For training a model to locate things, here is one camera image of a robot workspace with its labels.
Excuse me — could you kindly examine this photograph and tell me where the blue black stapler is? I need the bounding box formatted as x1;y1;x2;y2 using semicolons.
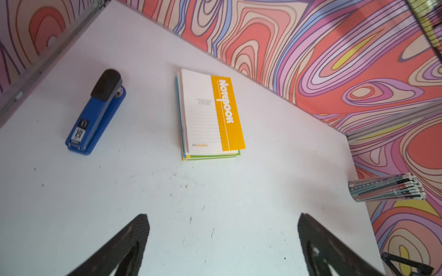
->
65;69;126;155

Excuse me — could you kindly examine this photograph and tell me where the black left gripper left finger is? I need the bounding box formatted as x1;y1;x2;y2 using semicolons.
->
69;214;150;276

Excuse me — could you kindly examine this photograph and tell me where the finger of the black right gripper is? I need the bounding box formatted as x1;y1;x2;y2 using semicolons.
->
380;251;435;276

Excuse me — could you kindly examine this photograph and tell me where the clear cup of pencils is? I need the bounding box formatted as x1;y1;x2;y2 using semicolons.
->
348;173;427;202

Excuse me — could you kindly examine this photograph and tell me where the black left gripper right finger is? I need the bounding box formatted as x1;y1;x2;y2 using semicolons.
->
298;213;382;276

